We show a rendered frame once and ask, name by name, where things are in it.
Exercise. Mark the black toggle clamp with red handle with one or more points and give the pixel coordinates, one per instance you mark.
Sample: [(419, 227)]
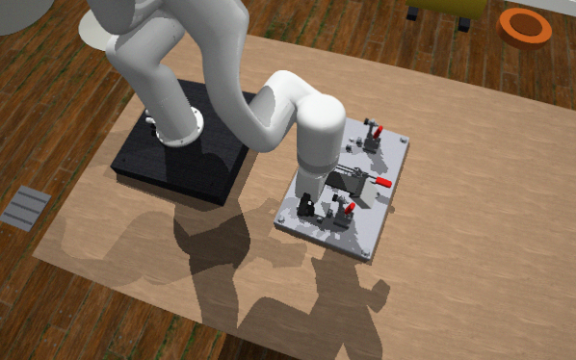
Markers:
[(372, 143)]

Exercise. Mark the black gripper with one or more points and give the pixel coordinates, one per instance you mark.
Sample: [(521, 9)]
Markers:
[(307, 184)]

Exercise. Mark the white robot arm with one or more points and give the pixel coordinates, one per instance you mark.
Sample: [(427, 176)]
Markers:
[(141, 39)]

